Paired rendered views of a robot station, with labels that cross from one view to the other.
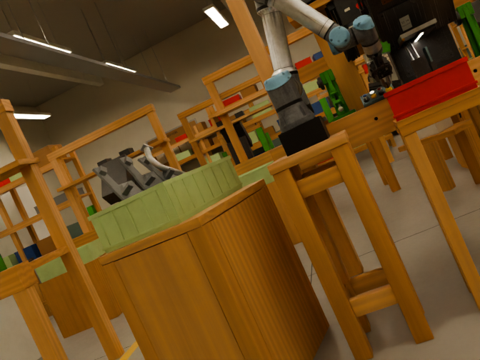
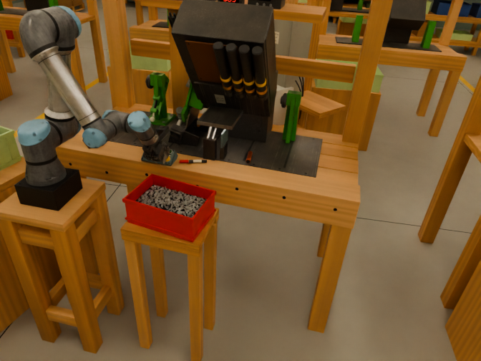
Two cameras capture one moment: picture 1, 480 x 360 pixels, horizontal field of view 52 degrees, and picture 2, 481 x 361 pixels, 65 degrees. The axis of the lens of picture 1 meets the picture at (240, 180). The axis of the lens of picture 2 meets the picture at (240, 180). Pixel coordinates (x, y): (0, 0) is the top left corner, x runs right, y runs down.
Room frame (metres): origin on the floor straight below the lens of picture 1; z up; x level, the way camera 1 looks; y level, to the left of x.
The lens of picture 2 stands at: (0.65, -1.03, 1.82)
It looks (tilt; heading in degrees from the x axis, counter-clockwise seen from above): 33 degrees down; 356
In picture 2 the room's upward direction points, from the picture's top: 3 degrees clockwise
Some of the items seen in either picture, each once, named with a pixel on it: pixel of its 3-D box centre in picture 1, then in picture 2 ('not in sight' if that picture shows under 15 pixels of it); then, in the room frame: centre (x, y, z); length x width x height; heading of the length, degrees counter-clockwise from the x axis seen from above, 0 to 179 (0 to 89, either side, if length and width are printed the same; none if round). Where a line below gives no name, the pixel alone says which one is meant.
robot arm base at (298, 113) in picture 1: (293, 114); (44, 166); (2.01, -0.31, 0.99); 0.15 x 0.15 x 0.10
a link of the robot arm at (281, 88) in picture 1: (281, 88); (37, 139); (2.02, -0.31, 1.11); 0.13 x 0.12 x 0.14; 161
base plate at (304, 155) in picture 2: not in sight; (216, 140); (2.49, -1.00, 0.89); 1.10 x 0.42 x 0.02; 74
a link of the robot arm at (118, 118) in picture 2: (342, 41); (116, 122); (2.03, -0.62, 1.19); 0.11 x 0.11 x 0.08; 71
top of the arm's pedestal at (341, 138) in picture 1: (310, 151); (52, 198); (2.01, -0.31, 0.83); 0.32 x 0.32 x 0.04; 75
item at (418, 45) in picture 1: (418, 47); (244, 102); (2.59, -1.14, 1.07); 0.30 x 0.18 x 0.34; 74
